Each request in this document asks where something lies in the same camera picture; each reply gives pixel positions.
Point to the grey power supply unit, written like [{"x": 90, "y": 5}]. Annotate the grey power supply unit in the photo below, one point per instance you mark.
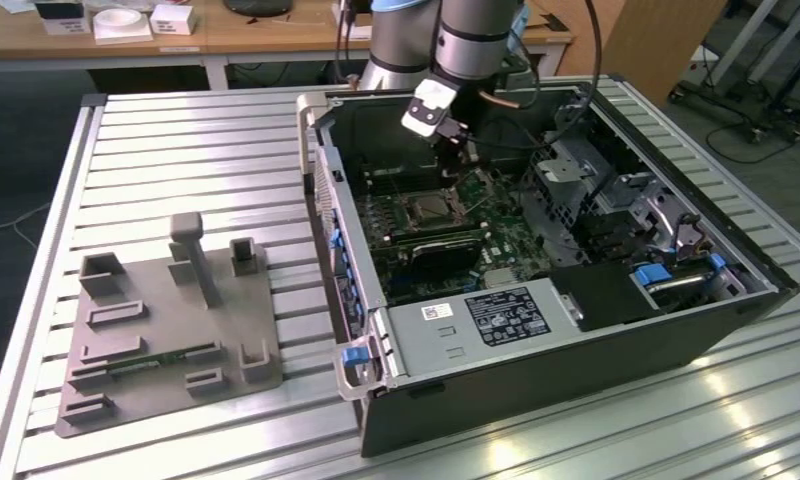
[{"x": 441, "y": 345}]

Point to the grey metal drive cage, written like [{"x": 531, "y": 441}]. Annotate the grey metal drive cage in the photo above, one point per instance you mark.
[{"x": 561, "y": 170}]

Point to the white round holder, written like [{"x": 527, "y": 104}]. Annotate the white round holder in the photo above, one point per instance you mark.
[{"x": 122, "y": 25}]

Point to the green RAM stick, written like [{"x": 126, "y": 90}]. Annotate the green RAM stick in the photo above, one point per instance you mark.
[{"x": 150, "y": 362}]

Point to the black plastic shroud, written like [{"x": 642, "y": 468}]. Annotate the black plastic shroud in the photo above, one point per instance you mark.
[{"x": 601, "y": 295}]

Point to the black RAM slot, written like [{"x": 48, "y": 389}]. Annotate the black RAM slot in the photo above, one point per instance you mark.
[
  {"x": 387, "y": 183},
  {"x": 387, "y": 189}
]

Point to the blue plastic case latch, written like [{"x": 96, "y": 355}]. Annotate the blue plastic case latch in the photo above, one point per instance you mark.
[{"x": 351, "y": 357}]

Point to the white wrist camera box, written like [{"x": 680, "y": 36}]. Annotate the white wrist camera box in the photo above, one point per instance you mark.
[{"x": 427, "y": 107}]

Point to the black open PC case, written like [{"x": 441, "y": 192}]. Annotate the black open PC case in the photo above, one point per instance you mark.
[{"x": 541, "y": 400}]

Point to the wooden desk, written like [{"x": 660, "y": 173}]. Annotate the wooden desk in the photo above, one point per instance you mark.
[{"x": 274, "y": 35}]

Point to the blue drive carrier latch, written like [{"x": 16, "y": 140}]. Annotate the blue drive carrier latch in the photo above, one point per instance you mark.
[{"x": 650, "y": 275}]

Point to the blue expansion slot latch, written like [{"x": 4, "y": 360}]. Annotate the blue expansion slot latch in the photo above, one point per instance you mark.
[{"x": 335, "y": 236}]

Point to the wooden cabinet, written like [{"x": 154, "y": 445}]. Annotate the wooden cabinet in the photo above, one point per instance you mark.
[{"x": 648, "y": 45}]

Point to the green motherboard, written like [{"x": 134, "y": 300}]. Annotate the green motherboard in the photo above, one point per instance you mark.
[{"x": 501, "y": 225}]

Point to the black graphics card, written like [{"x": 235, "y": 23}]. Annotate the black graphics card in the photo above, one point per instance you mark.
[{"x": 443, "y": 255}]

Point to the grey parts rack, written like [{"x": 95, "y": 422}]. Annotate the grey parts rack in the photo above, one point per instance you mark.
[{"x": 174, "y": 320}]

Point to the silver chipset heatsink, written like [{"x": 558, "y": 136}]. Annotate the silver chipset heatsink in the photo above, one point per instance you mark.
[{"x": 505, "y": 278}]

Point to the white labelled box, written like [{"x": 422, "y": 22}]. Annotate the white labelled box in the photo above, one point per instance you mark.
[
  {"x": 63, "y": 20},
  {"x": 172, "y": 20}
]

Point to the black round base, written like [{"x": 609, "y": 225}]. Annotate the black round base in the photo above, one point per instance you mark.
[{"x": 259, "y": 5}]

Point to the CPU socket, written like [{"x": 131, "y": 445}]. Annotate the CPU socket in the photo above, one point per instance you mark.
[{"x": 441, "y": 223}]

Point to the copper coloured curved tube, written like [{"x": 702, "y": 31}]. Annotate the copper coloured curved tube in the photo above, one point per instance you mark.
[{"x": 501, "y": 102}]

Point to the silver topped CPU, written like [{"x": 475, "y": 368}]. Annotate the silver topped CPU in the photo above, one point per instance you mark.
[{"x": 434, "y": 206}]

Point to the wheeled equipment stand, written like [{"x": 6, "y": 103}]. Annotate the wheeled equipment stand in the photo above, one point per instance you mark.
[{"x": 742, "y": 37}]

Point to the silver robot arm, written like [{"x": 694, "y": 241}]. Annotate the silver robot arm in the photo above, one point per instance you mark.
[{"x": 470, "y": 50}]

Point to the small blue plastic clip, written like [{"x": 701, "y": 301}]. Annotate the small blue plastic clip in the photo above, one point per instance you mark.
[{"x": 716, "y": 261}]

